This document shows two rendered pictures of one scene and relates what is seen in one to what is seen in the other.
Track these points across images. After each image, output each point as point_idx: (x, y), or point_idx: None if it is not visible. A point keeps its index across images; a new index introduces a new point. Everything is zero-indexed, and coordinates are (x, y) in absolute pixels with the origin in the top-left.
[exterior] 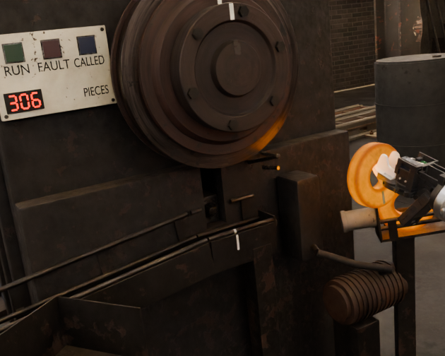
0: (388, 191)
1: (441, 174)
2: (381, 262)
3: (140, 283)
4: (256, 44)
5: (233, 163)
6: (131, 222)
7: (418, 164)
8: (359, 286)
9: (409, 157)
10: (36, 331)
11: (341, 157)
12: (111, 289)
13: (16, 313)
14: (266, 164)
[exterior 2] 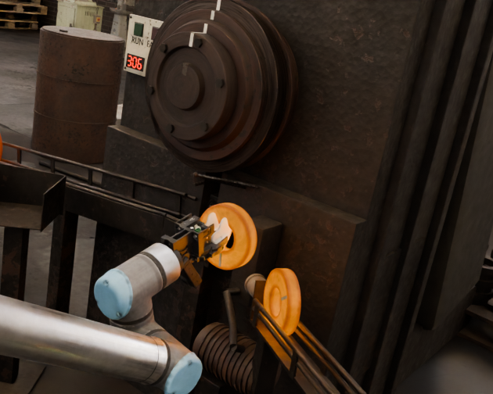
0: (226, 257)
1: (166, 235)
2: None
3: (119, 210)
4: (207, 73)
5: (196, 169)
6: (154, 175)
7: (183, 224)
8: (214, 338)
9: (197, 219)
10: (43, 183)
11: (338, 245)
12: (105, 201)
13: (82, 184)
14: (259, 199)
